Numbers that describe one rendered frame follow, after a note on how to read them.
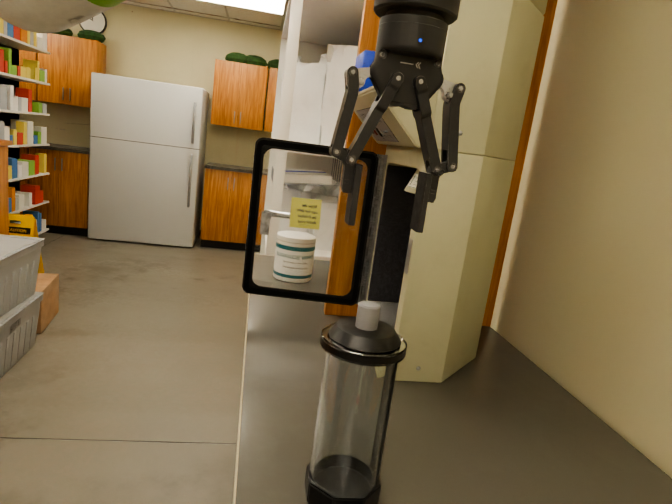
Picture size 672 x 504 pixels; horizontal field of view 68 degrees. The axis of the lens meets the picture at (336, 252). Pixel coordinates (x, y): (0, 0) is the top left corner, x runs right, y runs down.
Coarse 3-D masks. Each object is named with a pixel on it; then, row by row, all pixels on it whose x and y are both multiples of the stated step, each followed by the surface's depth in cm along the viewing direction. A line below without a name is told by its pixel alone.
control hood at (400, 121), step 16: (368, 96) 97; (432, 96) 90; (384, 112) 94; (400, 112) 90; (432, 112) 91; (400, 128) 92; (416, 128) 91; (384, 144) 118; (400, 144) 101; (416, 144) 91
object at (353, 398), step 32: (352, 352) 57; (384, 352) 58; (352, 384) 59; (384, 384) 60; (320, 416) 62; (352, 416) 59; (384, 416) 61; (320, 448) 62; (352, 448) 60; (320, 480) 63; (352, 480) 61
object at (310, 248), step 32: (288, 160) 122; (320, 160) 122; (288, 192) 124; (320, 192) 124; (288, 224) 125; (320, 224) 125; (256, 256) 127; (288, 256) 127; (320, 256) 127; (352, 256) 127; (288, 288) 129; (320, 288) 129
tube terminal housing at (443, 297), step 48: (480, 0) 87; (528, 0) 94; (480, 48) 89; (528, 48) 100; (480, 96) 91; (480, 144) 93; (480, 192) 97; (432, 240) 96; (480, 240) 103; (432, 288) 99; (480, 288) 110; (432, 336) 101
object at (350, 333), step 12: (360, 312) 61; (372, 312) 60; (336, 324) 62; (348, 324) 62; (360, 324) 61; (372, 324) 60; (384, 324) 64; (336, 336) 60; (348, 336) 59; (360, 336) 58; (372, 336) 59; (384, 336) 59; (396, 336) 61; (360, 348) 58; (372, 348) 58; (384, 348) 58; (396, 348) 60
